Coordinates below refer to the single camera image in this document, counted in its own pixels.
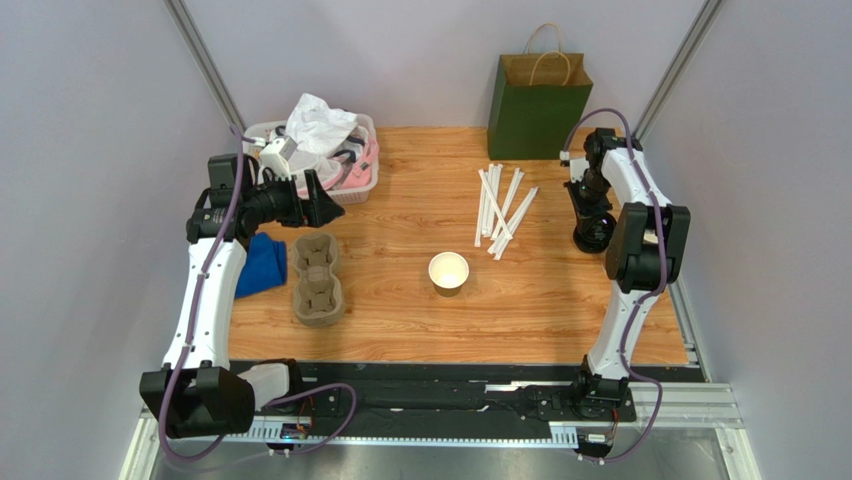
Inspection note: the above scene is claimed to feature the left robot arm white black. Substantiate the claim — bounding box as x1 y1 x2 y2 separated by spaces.
139 154 345 439

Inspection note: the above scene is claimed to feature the brown paper coffee cup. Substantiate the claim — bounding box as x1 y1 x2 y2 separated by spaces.
427 251 470 297

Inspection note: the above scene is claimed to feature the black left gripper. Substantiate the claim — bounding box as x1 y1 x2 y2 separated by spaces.
243 169 343 228

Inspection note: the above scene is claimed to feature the crumpled white cloth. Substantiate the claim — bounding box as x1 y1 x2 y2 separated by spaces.
285 93 358 157

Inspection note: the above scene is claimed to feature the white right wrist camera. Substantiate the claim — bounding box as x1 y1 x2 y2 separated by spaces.
559 150 589 183

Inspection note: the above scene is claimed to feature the blue cloth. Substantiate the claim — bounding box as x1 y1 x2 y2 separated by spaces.
235 233 288 299

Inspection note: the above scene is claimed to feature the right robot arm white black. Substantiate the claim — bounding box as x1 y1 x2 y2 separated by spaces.
565 128 691 410

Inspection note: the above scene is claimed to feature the cardboard cup carrier tray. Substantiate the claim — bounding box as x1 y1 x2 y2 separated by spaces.
290 231 346 328

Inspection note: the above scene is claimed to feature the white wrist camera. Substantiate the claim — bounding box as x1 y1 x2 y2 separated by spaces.
259 136 297 179
559 150 589 183

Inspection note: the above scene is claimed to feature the white plastic basket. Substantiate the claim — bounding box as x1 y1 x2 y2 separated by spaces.
237 113 381 207

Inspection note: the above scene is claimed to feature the green paper gift bag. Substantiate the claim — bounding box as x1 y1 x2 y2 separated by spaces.
487 22 593 160

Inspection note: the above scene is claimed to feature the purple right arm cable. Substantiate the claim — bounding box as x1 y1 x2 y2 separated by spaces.
560 107 670 465

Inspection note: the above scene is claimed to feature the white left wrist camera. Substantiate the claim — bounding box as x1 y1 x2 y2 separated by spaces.
259 136 297 179

